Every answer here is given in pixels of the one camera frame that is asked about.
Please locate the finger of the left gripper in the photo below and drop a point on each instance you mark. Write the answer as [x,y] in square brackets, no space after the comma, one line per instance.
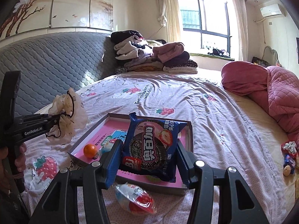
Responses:
[55,130]
[57,116]

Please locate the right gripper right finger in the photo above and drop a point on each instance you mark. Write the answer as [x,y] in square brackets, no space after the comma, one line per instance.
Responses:
[237,202]

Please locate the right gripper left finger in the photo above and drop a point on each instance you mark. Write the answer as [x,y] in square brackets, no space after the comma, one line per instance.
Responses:
[59,203]

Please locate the blue-white egg toy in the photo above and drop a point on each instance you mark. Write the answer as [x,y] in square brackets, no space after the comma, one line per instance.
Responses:
[105,148]

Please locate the red-blue egg toy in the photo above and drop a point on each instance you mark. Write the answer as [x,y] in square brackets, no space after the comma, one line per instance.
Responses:
[134,199]

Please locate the blue Oreo cookie packet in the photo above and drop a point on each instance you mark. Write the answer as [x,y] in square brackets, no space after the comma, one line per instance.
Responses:
[149,147]

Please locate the green fuzzy scrunchie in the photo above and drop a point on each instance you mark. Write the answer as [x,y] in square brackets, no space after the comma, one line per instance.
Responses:
[153,179]

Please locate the person's left hand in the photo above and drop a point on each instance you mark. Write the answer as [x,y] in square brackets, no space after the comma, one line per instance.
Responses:
[18,179]

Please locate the orange mandarin in tray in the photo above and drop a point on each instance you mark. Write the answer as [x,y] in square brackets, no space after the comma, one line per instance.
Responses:
[90,151]

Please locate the grey quilted headboard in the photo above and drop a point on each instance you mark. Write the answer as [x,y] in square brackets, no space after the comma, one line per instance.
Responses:
[52,63]

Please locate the grey cardboard tray box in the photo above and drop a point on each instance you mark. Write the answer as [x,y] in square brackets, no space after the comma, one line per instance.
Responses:
[98,135]

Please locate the pink strawberry bedsheet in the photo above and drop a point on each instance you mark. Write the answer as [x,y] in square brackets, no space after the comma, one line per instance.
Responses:
[223,136]

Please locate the small colourful toy figure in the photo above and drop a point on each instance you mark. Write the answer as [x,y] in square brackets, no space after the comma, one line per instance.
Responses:
[289,150]

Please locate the pile of folded clothes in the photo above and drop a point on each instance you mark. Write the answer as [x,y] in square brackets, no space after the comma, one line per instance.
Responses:
[133,53]

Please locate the pink quilted blanket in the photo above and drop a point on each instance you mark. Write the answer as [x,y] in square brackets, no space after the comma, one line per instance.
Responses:
[273,88]

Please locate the white heart-shaped chair back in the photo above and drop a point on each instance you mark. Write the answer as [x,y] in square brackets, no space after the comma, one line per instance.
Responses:
[270,55]

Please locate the beige left curtain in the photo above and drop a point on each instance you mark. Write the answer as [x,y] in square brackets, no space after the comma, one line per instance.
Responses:
[170,17]

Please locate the beige curtain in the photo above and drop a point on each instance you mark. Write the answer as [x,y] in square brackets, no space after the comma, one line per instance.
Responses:
[242,24]
[170,17]

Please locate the dark clothes on windowsill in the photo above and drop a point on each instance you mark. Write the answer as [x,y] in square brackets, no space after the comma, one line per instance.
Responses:
[219,53]

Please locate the white air conditioner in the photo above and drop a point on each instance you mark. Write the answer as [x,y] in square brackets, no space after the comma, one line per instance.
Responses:
[272,10]

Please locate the beige right curtain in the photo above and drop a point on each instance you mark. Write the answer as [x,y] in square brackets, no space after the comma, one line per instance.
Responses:
[242,24]

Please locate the floral painted wall panel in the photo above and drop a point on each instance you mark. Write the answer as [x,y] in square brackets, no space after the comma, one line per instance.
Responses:
[27,15]

